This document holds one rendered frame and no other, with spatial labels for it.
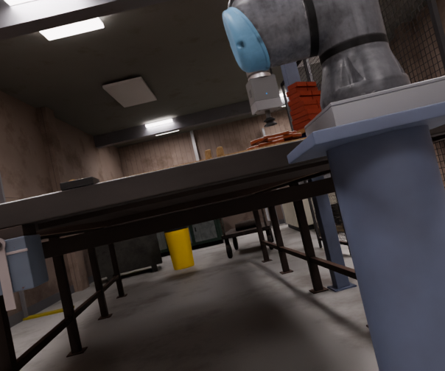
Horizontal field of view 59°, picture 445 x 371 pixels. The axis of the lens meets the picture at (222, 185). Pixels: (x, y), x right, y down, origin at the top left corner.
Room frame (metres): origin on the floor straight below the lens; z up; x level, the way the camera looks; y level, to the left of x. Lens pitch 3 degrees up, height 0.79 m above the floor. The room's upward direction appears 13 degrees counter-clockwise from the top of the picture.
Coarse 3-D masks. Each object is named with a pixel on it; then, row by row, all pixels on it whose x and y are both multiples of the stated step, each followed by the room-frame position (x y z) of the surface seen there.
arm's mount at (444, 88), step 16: (432, 80) 0.61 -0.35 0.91; (368, 96) 0.61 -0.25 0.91; (384, 96) 0.61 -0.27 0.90; (400, 96) 0.61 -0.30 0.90; (416, 96) 0.61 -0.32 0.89; (432, 96) 0.61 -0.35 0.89; (320, 112) 0.68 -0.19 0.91; (336, 112) 0.61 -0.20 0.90; (352, 112) 0.61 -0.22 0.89; (368, 112) 0.61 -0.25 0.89; (384, 112) 0.61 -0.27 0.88; (304, 128) 0.83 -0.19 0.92; (320, 128) 0.70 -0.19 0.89
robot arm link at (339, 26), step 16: (304, 0) 0.64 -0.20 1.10; (320, 0) 0.64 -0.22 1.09; (336, 0) 0.63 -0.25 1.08; (352, 0) 0.63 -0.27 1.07; (368, 0) 0.64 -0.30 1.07; (320, 16) 0.64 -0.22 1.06; (336, 16) 0.64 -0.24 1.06; (352, 16) 0.63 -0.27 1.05; (368, 16) 0.63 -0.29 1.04; (320, 32) 0.65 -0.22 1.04; (336, 32) 0.64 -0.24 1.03; (352, 32) 0.63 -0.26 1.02; (368, 32) 0.63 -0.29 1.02; (384, 32) 0.65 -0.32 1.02; (320, 48) 0.67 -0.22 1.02
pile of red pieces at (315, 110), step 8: (288, 88) 1.98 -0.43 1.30; (296, 88) 1.94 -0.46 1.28; (304, 88) 1.97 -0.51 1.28; (312, 88) 2.00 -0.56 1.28; (288, 96) 2.00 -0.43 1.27; (296, 96) 1.94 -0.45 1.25; (304, 96) 1.95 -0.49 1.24; (312, 96) 1.98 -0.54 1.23; (288, 104) 2.00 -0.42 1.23; (296, 104) 1.95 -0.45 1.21; (304, 104) 1.91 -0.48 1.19; (312, 104) 1.95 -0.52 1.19; (296, 112) 1.96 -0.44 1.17; (304, 112) 1.92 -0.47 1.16; (312, 112) 1.92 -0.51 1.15; (296, 120) 1.97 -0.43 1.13; (304, 120) 1.92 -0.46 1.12; (296, 128) 1.98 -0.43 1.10
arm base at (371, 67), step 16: (336, 48) 0.65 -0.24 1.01; (352, 48) 0.64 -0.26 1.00; (368, 48) 0.63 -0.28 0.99; (384, 48) 0.64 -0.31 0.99; (320, 64) 0.70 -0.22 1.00; (336, 64) 0.65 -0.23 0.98; (352, 64) 0.63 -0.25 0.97; (368, 64) 0.63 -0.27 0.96; (384, 64) 0.63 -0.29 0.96; (336, 80) 0.65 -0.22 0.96; (352, 80) 0.64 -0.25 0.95; (368, 80) 0.62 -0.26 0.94; (384, 80) 0.62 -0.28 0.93; (400, 80) 0.63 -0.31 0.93; (320, 96) 0.70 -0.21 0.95; (336, 96) 0.65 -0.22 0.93; (352, 96) 0.63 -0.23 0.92
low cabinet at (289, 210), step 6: (330, 198) 7.59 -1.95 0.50; (336, 198) 7.59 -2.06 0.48; (282, 204) 9.19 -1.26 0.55; (288, 204) 8.22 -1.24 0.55; (306, 204) 7.60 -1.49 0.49; (312, 204) 7.59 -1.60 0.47; (288, 210) 8.43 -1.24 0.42; (294, 210) 7.62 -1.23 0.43; (306, 210) 7.60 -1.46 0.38; (288, 216) 8.68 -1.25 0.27; (294, 216) 7.80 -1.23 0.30; (306, 216) 7.60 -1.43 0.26; (288, 222) 8.91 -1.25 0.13; (294, 222) 7.99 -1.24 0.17; (312, 222) 7.60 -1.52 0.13; (294, 228) 8.40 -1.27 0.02; (312, 228) 7.65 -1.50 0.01
